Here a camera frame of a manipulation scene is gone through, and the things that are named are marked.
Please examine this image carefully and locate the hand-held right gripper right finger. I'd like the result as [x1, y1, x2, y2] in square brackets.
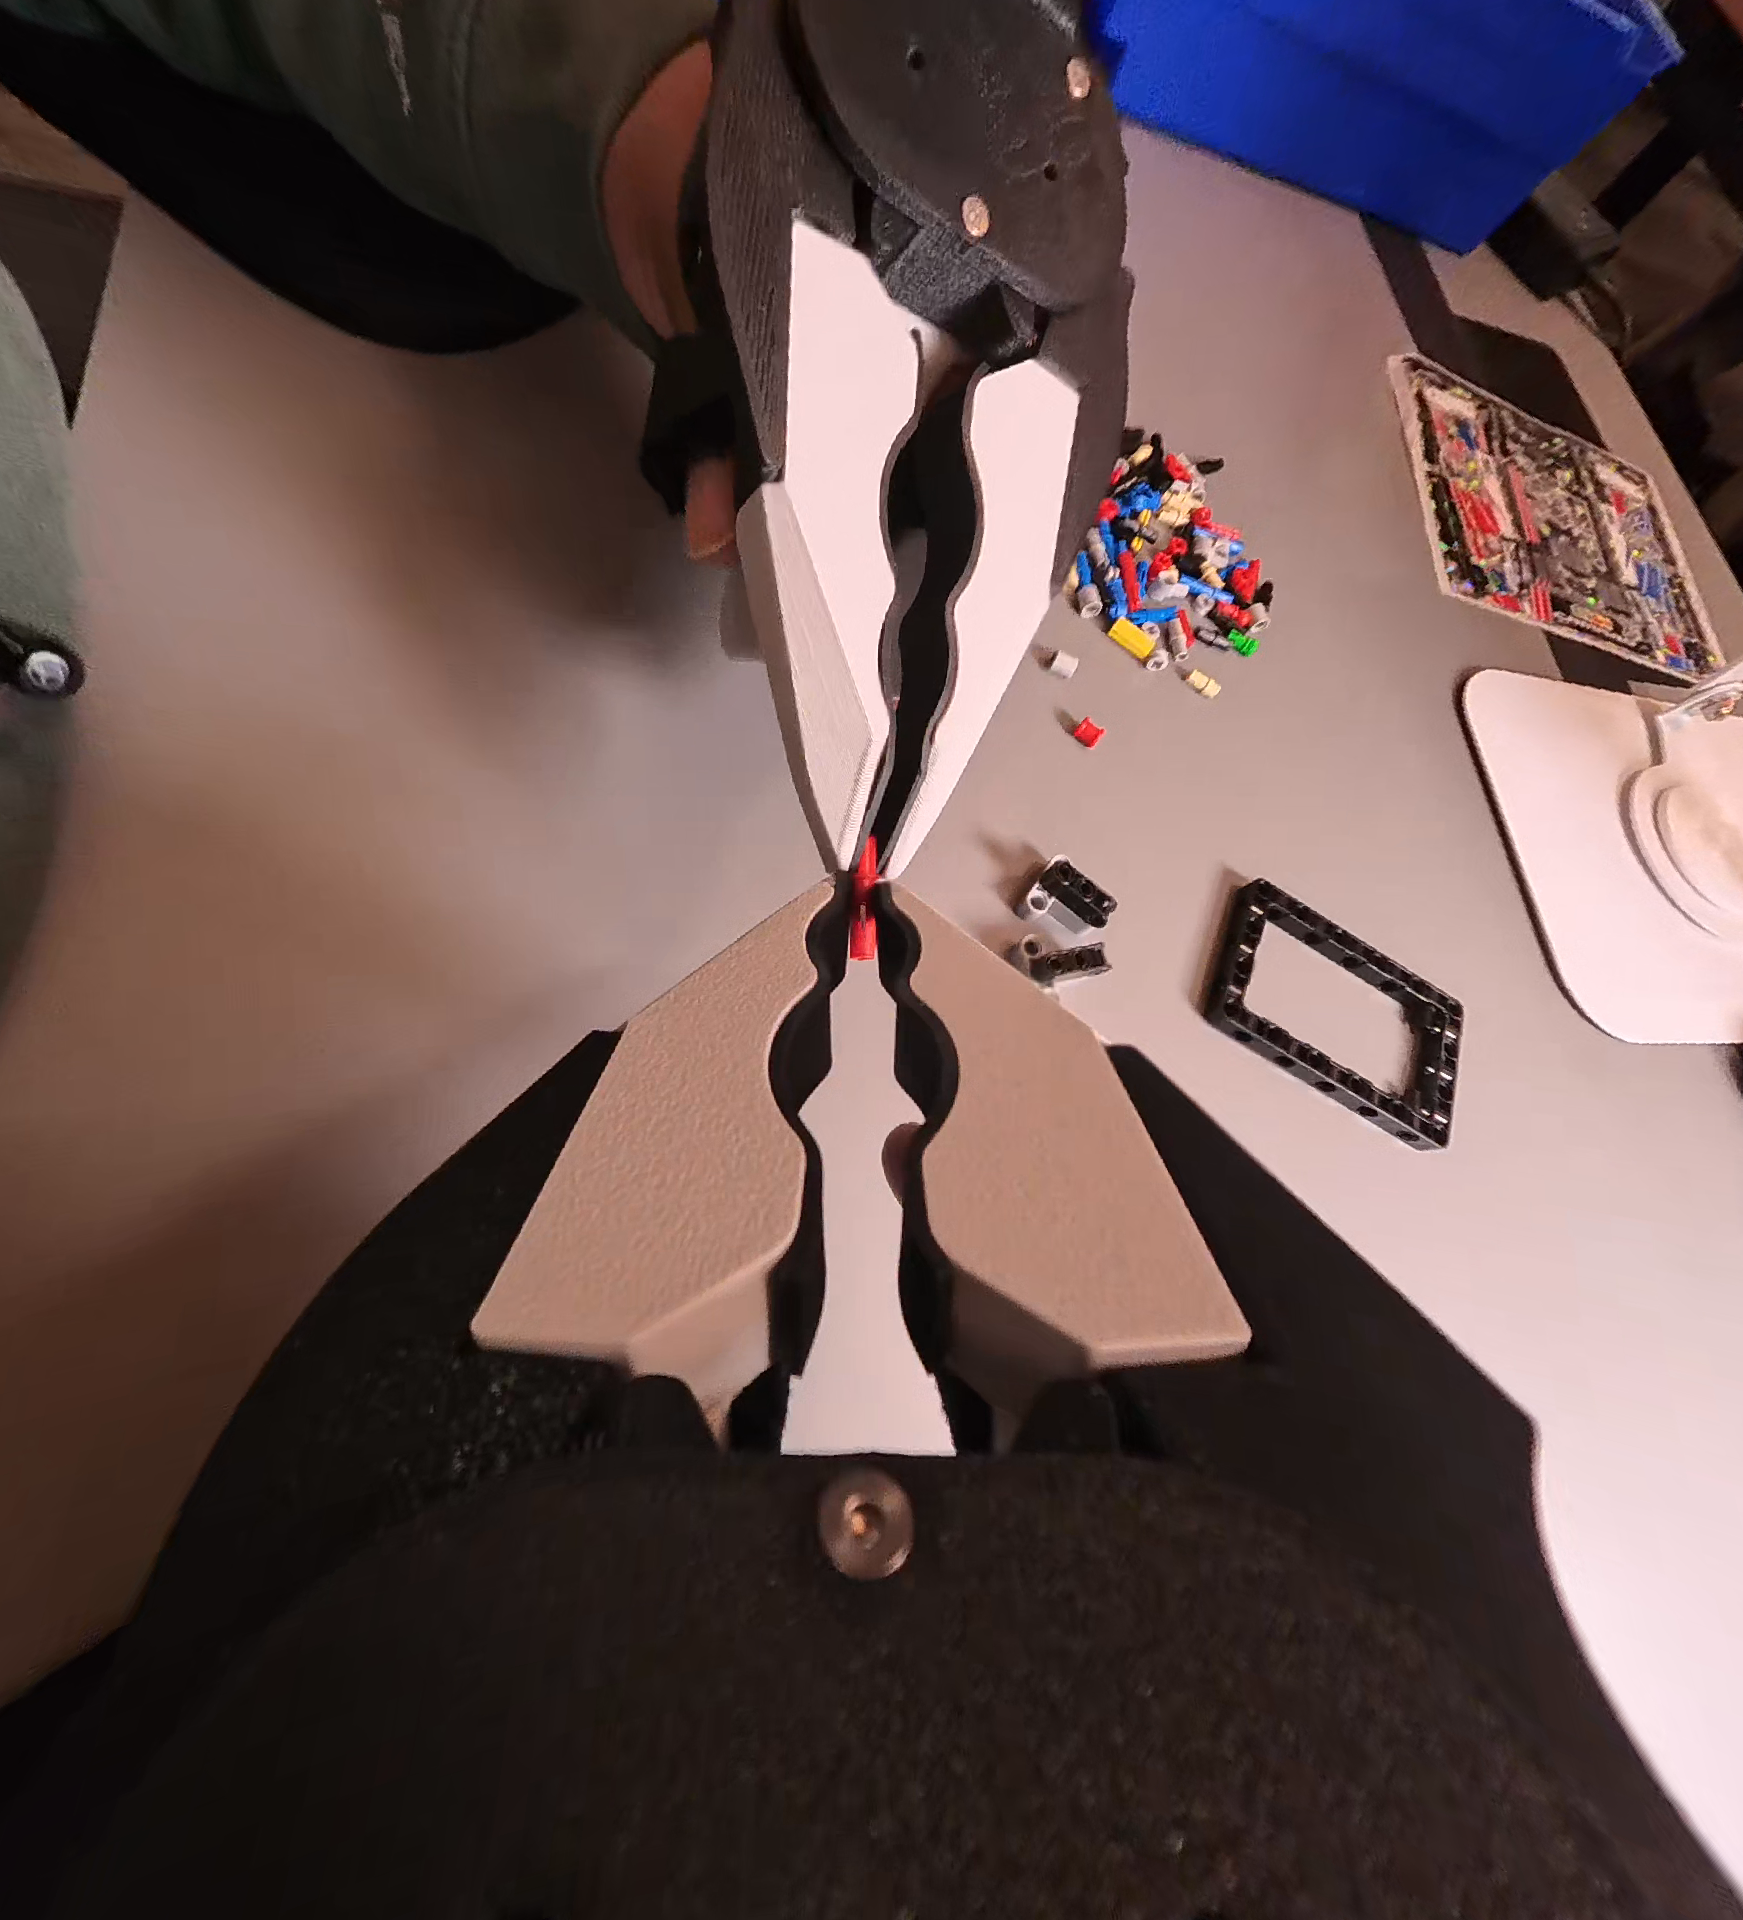
[868, 881, 1255, 1447]

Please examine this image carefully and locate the black rectangular lego frame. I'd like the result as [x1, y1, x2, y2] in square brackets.
[1202, 878, 1467, 1155]

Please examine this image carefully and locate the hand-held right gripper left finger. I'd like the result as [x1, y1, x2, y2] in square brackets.
[470, 874, 853, 1443]

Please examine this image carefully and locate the large blue storage bin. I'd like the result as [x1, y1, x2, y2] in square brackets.
[1080, 0, 1684, 253]

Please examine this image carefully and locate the lego instruction booklet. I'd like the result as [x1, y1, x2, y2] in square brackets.
[1388, 351, 1730, 680]

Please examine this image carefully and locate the person's left forearm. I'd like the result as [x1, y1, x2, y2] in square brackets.
[0, 0, 716, 347]

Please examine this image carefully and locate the pile of small lego pieces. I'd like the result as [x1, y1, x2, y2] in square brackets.
[1066, 428, 1277, 668]

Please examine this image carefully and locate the person's left hand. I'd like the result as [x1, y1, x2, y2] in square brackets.
[604, 41, 747, 564]

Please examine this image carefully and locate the grey and black lego assembly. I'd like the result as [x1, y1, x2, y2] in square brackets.
[1019, 856, 1120, 927]

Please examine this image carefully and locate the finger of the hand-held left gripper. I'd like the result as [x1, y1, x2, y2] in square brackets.
[868, 357, 1086, 881]
[733, 216, 922, 876]

